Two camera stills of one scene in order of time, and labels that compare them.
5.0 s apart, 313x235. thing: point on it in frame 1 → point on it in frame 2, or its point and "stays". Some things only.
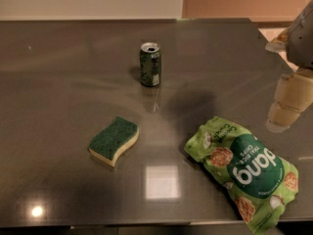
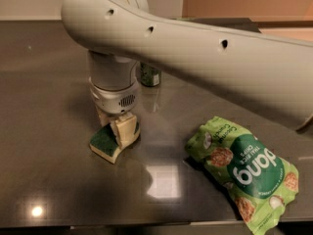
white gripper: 301,42 → 112,101
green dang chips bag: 260,183 stays
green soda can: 151,65 stays
